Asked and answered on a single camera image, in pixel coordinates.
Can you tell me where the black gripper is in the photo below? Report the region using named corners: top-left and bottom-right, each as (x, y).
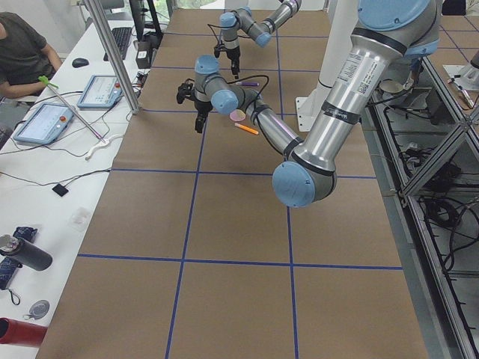
top-left (225, 47), bottom-right (240, 75)
top-left (195, 100), bottom-right (213, 133)

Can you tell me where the purple highlighter pen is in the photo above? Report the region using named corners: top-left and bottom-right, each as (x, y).
top-left (234, 81), bottom-right (260, 88)

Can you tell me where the orange highlighter pen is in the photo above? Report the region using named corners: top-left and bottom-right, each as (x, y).
top-left (234, 123), bottom-right (259, 135)

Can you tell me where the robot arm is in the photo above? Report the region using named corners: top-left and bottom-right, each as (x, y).
top-left (193, 1), bottom-right (442, 207)
top-left (214, 0), bottom-right (302, 79)

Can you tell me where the pink translucent pen holder cup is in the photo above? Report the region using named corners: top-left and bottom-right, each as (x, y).
top-left (230, 109), bottom-right (246, 122)

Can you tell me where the black box with label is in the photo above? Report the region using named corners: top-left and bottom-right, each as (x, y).
top-left (135, 41), bottom-right (153, 70)

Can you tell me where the black computer monitor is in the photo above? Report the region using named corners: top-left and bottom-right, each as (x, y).
top-left (128, 0), bottom-right (163, 43)

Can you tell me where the far teach pendant tablet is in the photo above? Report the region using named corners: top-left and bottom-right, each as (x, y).
top-left (77, 75), bottom-right (122, 110)

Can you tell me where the teach pendant tablet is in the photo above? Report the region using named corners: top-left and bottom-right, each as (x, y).
top-left (13, 103), bottom-right (73, 145)
top-left (77, 75), bottom-right (122, 110)

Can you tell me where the black keyboard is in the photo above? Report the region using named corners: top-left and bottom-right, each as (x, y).
top-left (112, 27), bottom-right (132, 60)

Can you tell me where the black computer mouse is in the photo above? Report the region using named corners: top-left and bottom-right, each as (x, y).
top-left (71, 58), bottom-right (89, 68)

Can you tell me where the clear plastic packet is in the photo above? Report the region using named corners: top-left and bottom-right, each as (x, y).
top-left (68, 207), bottom-right (91, 232)

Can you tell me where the near teach pendant tablet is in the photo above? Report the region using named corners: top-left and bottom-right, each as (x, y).
top-left (13, 103), bottom-right (73, 145)

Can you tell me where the small black square device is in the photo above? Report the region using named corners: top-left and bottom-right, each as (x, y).
top-left (52, 183), bottom-right (69, 197)

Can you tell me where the seated person in grey shirt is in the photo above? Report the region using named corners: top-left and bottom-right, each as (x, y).
top-left (1, 12), bottom-right (62, 99)

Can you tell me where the black water bottle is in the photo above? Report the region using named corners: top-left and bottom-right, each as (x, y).
top-left (1, 235), bottom-right (52, 271)

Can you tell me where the red bottle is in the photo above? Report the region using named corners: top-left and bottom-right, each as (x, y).
top-left (1, 318), bottom-right (48, 348)

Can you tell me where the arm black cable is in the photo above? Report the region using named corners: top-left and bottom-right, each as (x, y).
top-left (226, 74), bottom-right (271, 113)
top-left (207, 23), bottom-right (225, 49)

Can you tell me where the aluminium frame post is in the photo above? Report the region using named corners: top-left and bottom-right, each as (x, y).
top-left (84, 0), bottom-right (140, 115)

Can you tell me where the white camera mast with base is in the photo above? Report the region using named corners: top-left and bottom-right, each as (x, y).
top-left (296, 0), bottom-right (359, 132)

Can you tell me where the grabber stick with green handle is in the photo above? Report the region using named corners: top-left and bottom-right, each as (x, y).
top-left (38, 76), bottom-right (123, 161)

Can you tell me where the round metal keychain disc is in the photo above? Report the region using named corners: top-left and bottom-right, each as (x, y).
top-left (23, 299), bottom-right (50, 320)

